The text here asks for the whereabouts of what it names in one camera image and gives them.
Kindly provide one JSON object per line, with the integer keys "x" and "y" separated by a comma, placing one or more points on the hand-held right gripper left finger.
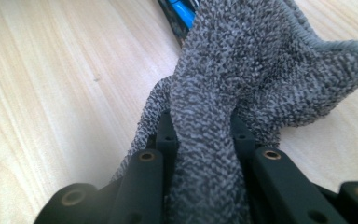
{"x": 167, "y": 140}

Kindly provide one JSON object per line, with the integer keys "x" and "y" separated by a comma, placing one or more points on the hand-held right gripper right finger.
{"x": 244, "y": 140}

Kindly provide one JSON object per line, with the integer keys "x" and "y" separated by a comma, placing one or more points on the grey fluffy cloth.
{"x": 245, "y": 68}

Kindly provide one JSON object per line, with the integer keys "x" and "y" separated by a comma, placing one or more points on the blue and black toy car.
{"x": 181, "y": 12}

